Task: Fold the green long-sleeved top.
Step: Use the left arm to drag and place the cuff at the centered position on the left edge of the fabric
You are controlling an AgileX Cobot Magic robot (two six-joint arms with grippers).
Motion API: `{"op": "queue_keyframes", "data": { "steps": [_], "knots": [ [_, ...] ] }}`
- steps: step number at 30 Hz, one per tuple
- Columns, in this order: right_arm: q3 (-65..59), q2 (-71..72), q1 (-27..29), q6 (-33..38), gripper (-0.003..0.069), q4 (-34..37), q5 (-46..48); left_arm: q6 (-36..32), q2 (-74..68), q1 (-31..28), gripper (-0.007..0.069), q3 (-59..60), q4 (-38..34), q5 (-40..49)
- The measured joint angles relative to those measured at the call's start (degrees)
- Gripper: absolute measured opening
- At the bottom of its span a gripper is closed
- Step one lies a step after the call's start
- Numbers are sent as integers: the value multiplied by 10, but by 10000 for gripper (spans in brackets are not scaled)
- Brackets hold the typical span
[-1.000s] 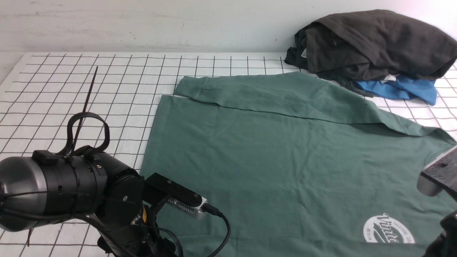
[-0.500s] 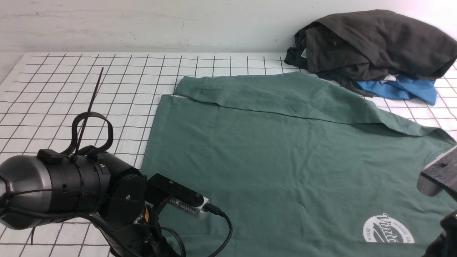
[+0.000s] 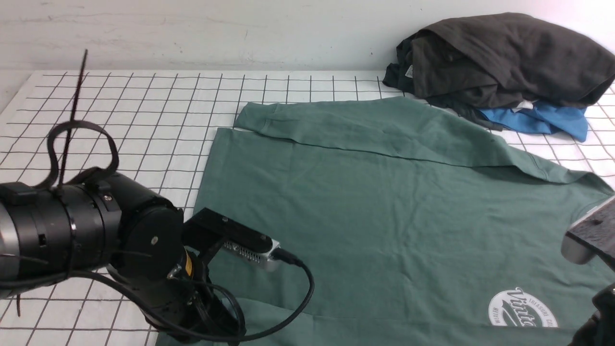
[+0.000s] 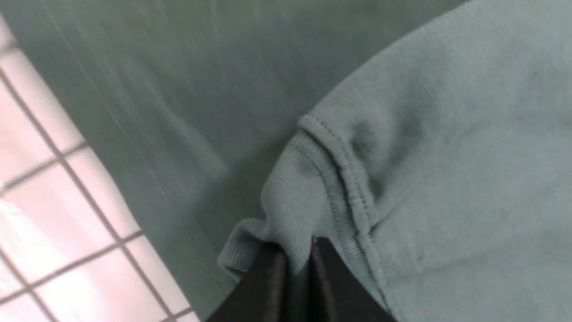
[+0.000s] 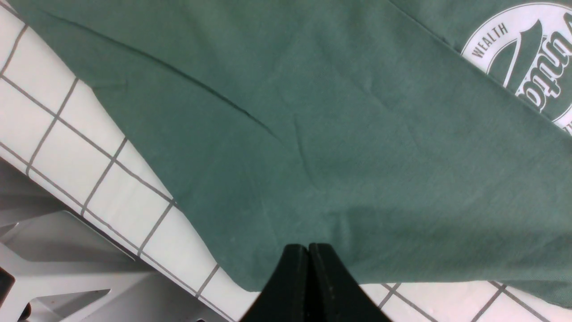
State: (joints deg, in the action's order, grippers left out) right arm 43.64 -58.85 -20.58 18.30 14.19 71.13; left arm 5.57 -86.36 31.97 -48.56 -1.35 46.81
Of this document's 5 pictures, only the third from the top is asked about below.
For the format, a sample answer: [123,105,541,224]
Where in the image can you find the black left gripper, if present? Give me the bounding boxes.
[107,245,246,344]

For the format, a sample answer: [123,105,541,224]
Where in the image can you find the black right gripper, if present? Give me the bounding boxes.
[569,284,615,346]

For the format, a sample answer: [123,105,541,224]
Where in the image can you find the green long sleeve shirt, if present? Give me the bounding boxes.
[155,96,615,346]

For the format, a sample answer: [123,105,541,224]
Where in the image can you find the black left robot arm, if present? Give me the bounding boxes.
[1,173,246,346]

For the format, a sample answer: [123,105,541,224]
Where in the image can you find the blue garment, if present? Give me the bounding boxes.
[479,101,589,142]

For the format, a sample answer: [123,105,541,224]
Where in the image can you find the dark brown crumpled garment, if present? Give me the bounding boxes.
[383,12,615,131]

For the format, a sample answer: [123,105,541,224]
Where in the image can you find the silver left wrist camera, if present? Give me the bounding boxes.
[182,208,281,272]

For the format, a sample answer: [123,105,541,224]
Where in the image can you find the black cable tie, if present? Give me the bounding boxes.
[34,49,120,189]

